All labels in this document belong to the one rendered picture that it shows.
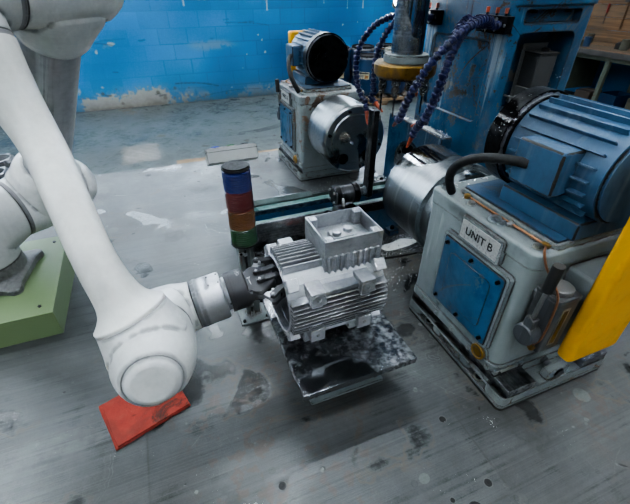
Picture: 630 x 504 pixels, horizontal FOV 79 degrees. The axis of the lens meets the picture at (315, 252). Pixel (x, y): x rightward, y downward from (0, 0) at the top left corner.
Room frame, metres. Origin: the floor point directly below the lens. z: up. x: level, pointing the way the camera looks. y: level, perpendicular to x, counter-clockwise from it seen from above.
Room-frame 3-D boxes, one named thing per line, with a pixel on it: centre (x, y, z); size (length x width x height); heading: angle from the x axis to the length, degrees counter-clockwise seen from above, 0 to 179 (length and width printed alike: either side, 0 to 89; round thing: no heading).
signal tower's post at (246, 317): (0.75, 0.16, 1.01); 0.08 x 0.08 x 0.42; 22
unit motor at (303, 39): (1.81, 0.04, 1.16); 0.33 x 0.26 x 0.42; 22
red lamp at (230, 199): (0.75, 0.16, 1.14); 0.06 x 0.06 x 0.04
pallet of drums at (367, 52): (6.38, -0.78, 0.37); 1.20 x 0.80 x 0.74; 107
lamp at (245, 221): (0.75, 0.16, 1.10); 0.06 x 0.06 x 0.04
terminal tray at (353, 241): (0.63, -0.05, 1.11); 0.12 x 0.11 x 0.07; 113
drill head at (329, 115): (1.56, -0.10, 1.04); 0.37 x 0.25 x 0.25; 22
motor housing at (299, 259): (0.62, -0.02, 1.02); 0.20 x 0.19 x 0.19; 113
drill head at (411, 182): (0.92, -0.35, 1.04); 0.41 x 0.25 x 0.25; 22
